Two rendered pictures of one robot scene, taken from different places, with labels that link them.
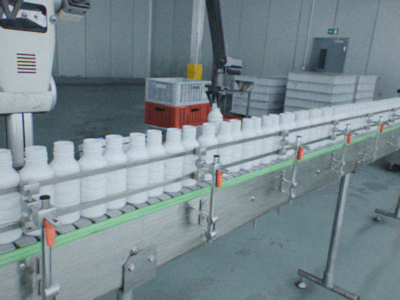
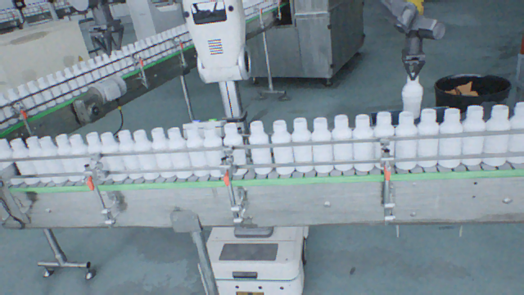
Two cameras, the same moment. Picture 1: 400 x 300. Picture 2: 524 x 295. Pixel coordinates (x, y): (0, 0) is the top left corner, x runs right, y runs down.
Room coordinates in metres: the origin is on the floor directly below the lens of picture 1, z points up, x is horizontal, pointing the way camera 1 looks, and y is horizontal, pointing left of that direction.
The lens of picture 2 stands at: (0.54, -1.00, 1.63)
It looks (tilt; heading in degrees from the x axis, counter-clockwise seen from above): 27 degrees down; 63
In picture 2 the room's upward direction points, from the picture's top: 9 degrees counter-clockwise
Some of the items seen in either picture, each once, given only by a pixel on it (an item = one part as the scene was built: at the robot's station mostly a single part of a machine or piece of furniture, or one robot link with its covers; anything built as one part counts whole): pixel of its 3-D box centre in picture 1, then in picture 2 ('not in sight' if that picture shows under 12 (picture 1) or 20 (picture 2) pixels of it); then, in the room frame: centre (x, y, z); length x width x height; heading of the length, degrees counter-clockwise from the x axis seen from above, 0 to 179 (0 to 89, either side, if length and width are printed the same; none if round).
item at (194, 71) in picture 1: (194, 82); not in sight; (11.38, 0.25, 0.55); 0.40 x 0.40 x 1.10; 49
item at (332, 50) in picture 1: (325, 74); not in sight; (11.26, -3.62, 1.05); 1.00 x 0.10 x 2.10; 49
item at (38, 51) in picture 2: not in sight; (42, 80); (0.53, 4.45, 0.59); 1.10 x 0.62 x 1.18; 31
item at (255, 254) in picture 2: not in sight; (255, 230); (1.26, 0.62, 0.24); 0.68 x 0.53 x 0.41; 49
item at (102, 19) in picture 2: not in sight; (102, 16); (0.78, 0.40, 1.51); 0.10 x 0.07 x 0.07; 49
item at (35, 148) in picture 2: not in sight; (41, 159); (0.44, 0.50, 1.08); 0.06 x 0.06 x 0.17
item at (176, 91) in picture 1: (179, 90); not in sight; (3.72, 0.22, 1.00); 0.61 x 0.41 x 0.22; 146
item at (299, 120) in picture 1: (296, 132); (450, 138); (1.45, -0.39, 1.08); 0.06 x 0.06 x 0.17
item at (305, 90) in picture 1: (319, 101); not in sight; (7.81, -2.48, 0.59); 1.24 x 1.03 x 1.17; 141
